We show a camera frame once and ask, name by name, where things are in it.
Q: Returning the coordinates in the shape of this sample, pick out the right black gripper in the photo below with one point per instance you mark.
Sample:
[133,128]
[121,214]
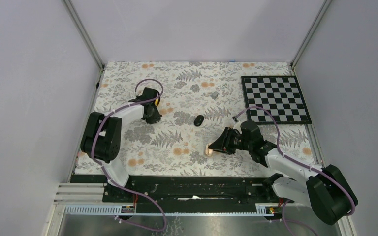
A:
[223,143]

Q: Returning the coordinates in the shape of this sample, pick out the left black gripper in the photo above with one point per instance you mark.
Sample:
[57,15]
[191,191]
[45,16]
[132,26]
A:
[156,118]

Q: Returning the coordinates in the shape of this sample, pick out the pink earbud charging case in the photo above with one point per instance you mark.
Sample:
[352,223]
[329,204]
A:
[208,151]

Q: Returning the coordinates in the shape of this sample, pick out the black earbud charging case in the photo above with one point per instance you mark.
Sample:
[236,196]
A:
[198,120]

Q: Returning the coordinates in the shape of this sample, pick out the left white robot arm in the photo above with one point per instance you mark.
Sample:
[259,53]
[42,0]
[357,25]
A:
[103,133]

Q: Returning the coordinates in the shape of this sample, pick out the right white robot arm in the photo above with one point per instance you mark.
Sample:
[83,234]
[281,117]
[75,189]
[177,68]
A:
[323,189]

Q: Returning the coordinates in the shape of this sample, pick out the small grey block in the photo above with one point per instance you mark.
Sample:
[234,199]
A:
[214,95]

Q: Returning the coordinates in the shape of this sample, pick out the black white checkerboard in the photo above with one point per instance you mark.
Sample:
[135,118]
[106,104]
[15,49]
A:
[281,96]

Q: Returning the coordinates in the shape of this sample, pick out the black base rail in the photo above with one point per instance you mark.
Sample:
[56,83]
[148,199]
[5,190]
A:
[187,194]

